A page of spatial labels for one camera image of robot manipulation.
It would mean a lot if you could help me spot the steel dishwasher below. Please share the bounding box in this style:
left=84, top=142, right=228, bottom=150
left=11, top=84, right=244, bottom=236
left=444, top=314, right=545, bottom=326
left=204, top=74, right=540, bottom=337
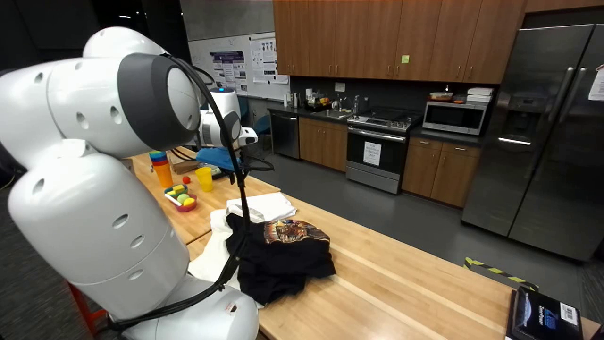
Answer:
left=270, top=111, right=301, bottom=160

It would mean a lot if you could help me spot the folded white cloth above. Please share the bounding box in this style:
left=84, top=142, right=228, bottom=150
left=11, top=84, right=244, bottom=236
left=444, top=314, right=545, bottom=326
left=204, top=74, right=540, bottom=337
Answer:
left=226, top=192, right=297, bottom=223

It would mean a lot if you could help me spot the blue chair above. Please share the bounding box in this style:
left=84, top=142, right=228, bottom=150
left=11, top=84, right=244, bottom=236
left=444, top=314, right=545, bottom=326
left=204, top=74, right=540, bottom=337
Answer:
left=237, top=96, right=272, bottom=138

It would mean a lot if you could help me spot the paper sign on oven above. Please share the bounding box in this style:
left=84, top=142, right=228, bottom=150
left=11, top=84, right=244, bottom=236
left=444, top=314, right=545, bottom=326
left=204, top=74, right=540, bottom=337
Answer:
left=362, top=141, right=382, bottom=167

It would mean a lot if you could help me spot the steel stove with oven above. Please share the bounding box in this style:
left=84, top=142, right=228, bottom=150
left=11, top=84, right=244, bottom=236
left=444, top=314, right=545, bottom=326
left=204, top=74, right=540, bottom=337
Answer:
left=345, top=109, right=423, bottom=195

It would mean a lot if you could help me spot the black printed t-shirt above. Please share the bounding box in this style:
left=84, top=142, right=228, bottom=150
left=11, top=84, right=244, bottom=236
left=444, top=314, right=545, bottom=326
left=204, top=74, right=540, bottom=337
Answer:
left=225, top=213, right=337, bottom=306

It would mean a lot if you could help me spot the yellow plastic cup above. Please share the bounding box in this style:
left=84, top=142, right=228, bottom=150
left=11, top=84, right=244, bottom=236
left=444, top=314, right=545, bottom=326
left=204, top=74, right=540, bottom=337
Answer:
left=195, top=166, right=214, bottom=193

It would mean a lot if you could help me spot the cardboard box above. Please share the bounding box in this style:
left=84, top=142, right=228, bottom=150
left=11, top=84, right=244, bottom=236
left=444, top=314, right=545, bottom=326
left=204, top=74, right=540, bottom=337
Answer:
left=167, top=149, right=201, bottom=175

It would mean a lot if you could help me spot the red bowl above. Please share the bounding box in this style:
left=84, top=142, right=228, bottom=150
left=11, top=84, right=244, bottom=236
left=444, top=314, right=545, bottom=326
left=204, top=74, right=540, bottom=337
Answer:
left=164, top=184, right=198, bottom=213

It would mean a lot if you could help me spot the whiteboard with posters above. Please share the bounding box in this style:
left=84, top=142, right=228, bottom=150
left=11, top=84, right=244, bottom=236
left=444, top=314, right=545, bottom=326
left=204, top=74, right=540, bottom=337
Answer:
left=188, top=32, right=291, bottom=101

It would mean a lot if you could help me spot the white t-shirt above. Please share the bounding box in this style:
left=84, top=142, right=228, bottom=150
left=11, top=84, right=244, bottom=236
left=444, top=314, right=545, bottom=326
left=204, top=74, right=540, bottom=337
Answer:
left=187, top=209, right=265, bottom=308

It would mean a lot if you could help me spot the stack of coloured plastic cups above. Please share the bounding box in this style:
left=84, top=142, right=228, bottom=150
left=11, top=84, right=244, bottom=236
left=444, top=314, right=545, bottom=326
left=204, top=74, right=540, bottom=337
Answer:
left=149, top=150, right=175, bottom=188

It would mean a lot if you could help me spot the wide wooden base cabinet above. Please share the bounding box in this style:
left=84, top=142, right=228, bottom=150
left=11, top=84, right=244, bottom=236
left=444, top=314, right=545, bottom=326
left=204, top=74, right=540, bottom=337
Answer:
left=402, top=136, right=482, bottom=209

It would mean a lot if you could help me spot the steel microwave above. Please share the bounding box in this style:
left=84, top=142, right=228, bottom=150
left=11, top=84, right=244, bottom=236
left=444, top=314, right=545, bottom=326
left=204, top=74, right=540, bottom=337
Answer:
left=422, top=100, right=489, bottom=136

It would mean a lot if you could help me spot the stack of white boxes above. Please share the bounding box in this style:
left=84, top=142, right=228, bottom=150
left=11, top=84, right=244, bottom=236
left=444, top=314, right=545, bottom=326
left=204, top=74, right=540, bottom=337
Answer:
left=466, top=87, right=494, bottom=104

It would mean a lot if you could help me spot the yellow black striped strip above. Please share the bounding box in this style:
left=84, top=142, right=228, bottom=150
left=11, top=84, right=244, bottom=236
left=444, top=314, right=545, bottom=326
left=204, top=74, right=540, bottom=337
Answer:
left=463, top=257, right=540, bottom=292

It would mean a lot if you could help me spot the steel refrigerator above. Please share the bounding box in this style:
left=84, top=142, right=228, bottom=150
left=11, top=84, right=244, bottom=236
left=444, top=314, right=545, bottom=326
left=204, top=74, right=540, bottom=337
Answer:
left=461, top=24, right=604, bottom=263

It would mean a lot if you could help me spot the black product box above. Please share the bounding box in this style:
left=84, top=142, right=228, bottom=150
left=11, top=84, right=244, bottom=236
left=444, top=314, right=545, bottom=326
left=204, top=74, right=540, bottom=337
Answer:
left=505, top=285, right=586, bottom=340

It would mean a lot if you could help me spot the paper note on refrigerator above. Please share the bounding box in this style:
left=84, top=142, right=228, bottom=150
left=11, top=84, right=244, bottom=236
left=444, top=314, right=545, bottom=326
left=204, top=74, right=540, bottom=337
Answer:
left=588, top=64, right=604, bottom=102

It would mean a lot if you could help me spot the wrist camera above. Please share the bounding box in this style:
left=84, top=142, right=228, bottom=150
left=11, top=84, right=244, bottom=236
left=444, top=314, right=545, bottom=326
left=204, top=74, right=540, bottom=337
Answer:
left=196, top=147, right=242, bottom=172

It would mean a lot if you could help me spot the row of wooden wall cabinets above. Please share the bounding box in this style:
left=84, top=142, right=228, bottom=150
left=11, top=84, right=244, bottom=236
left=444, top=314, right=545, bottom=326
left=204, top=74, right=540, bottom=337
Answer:
left=272, top=0, right=527, bottom=85

